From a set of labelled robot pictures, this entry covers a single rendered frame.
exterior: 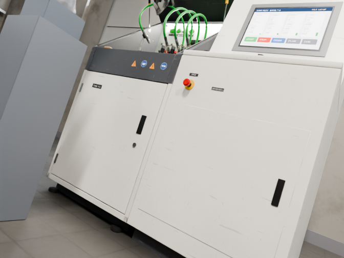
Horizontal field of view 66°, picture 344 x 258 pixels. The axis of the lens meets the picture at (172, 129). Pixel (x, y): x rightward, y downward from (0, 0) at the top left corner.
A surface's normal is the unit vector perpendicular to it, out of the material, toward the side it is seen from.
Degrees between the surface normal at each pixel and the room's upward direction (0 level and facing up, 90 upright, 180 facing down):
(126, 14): 90
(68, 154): 90
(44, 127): 90
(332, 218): 90
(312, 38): 76
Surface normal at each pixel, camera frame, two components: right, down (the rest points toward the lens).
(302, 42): -0.41, -0.44
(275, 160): -0.50, -0.22
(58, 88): 0.82, 0.23
